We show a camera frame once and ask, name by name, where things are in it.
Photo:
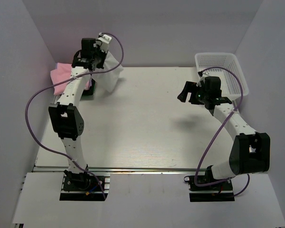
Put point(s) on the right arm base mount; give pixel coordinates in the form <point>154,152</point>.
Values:
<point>222,192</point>

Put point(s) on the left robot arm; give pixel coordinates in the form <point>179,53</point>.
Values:
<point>65,117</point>

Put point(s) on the black folded t shirt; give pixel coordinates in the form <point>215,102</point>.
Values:
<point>90,91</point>

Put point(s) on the pink folded t shirt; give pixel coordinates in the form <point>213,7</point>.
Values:
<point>61,73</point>

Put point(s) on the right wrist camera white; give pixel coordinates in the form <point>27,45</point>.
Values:
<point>201,81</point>

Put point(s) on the white plastic basket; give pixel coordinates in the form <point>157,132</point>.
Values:
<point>227,68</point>

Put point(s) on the white t shirt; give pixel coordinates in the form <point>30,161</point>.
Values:
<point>107,77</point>

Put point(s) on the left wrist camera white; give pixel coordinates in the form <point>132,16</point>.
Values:
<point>103,41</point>

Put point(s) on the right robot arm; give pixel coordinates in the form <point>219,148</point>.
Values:
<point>250,152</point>

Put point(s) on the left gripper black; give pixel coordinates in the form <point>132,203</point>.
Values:
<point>104,54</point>

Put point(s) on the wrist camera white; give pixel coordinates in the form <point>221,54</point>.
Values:
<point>103,41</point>
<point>201,81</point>

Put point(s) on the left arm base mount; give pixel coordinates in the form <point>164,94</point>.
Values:
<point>85,189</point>

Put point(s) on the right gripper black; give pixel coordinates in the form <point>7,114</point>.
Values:
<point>190,87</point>

